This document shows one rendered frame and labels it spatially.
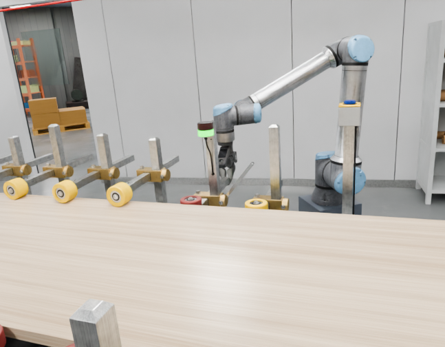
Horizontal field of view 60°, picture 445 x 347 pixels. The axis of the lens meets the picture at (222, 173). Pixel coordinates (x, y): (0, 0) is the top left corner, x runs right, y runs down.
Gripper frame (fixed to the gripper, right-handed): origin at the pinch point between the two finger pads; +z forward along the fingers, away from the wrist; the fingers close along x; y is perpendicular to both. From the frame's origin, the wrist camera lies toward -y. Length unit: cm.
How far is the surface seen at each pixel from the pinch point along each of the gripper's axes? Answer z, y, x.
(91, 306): -38, -134, -32
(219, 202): -3.2, -29.4, -7.0
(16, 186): -15, -52, 71
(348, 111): -39, -28, -55
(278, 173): -15.8, -27.4, -30.6
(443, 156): 58, 245, -134
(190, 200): -9.2, -42.4, -0.5
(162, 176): -13.2, -29.1, 17.2
